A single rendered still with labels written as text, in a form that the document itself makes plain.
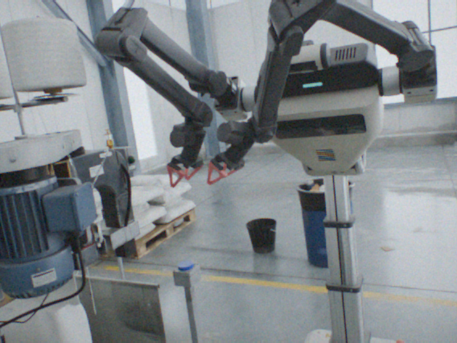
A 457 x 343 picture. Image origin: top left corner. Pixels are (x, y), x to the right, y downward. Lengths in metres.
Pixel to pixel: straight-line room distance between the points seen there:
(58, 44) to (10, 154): 0.28
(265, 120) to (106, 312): 1.25
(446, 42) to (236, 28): 4.43
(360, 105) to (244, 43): 8.54
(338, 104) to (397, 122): 7.71
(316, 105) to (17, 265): 0.91
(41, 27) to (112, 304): 1.28
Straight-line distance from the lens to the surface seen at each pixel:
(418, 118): 8.94
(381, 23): 0.99
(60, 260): 0.98
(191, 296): 1.60
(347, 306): 1.68
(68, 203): 0.90
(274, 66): 0.93
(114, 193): 1.38
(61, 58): 1.02
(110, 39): 0.98
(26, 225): 0.95
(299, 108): 1.28
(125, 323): 1.94
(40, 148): 0.92
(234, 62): 9.79
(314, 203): 3.19
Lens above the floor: 1.46
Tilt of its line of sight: 10 degrees down
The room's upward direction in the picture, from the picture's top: 7 degrees counter-clockwise
